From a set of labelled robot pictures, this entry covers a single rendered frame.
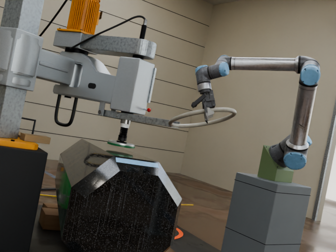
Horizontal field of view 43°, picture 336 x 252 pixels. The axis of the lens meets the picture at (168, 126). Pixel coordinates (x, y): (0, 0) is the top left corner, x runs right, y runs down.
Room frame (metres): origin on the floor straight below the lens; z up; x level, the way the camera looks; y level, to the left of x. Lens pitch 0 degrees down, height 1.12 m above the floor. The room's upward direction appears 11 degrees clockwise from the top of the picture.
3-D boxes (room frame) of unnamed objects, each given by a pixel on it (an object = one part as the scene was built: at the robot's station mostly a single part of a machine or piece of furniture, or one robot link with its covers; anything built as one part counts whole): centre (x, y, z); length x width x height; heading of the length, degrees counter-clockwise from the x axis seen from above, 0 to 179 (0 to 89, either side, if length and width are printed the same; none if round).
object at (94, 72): (3.63, 0.66, 1.31); 0.74 x 0.23 x 0.49; 59
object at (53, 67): (3.35, 1.11, 1.37); 0.74 x 0.34 x 0.25; 152
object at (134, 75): (3.45, 0.40, 1.33); 0.36 x 0.22 x 0.45; 59
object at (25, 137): (3.26, 0.97, 0.81); 0.20 x 0.10 x 0.05; 128
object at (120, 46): (3.59, 0.64, 1.63); 0.96 x 0.25 x 0.17; 59
